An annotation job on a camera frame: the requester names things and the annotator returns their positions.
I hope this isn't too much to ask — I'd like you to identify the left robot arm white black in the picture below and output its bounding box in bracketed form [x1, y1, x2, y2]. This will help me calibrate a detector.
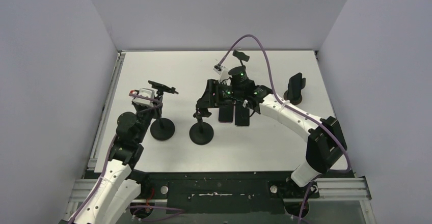
[60, 98, 162, 223]

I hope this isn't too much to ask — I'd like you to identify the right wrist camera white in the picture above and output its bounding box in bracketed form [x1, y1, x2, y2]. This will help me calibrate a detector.
[213, 64, 230, 84]

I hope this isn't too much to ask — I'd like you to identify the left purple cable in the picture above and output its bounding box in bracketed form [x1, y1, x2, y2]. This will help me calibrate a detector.
[67, 91, 164, 224]

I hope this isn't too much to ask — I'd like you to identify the black round-base phone stand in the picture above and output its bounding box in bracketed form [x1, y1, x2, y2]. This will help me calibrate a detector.
[232, 49, 250, 67]

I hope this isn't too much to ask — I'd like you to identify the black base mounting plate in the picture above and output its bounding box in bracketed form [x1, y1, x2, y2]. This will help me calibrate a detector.
[84, 170, 345, 215]

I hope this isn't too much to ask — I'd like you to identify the purple cable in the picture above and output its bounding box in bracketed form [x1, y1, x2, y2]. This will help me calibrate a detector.
[219, 34, 353, 175]
[67, 91, 164, 224]

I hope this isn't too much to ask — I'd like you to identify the purple-edged black smartphone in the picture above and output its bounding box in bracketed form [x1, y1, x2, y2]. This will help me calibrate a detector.
[218, 104, 234, 123]

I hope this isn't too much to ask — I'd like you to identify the black smartphone white edge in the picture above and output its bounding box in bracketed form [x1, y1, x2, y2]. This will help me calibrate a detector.
[234, 104, 250, 127]

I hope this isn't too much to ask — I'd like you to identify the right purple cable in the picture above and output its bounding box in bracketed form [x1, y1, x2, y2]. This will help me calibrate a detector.
[219, 34, 353, 175]

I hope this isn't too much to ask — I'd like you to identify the black phone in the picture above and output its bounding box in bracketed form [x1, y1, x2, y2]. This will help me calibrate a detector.
[148, 80, 179, 96]

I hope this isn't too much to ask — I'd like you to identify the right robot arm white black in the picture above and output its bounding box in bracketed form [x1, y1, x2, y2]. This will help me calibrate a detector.
[189, 65, 347, 197]

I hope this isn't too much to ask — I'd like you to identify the brown wooden round phone stand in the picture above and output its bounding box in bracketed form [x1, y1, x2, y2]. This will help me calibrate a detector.
[283, 90, 303, 105]

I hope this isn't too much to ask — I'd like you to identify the dark blue-edged smartphone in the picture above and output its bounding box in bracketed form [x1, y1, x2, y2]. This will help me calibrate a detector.
[287, 72, 306, 97]

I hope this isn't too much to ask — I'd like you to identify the tall black tripod phone stand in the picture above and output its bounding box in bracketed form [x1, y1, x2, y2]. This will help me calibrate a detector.
[150, 87, 177, 141]

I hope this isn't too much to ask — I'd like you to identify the aluminium frame rail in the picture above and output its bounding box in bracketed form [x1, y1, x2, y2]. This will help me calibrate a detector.
[63, 52, 126, 224]

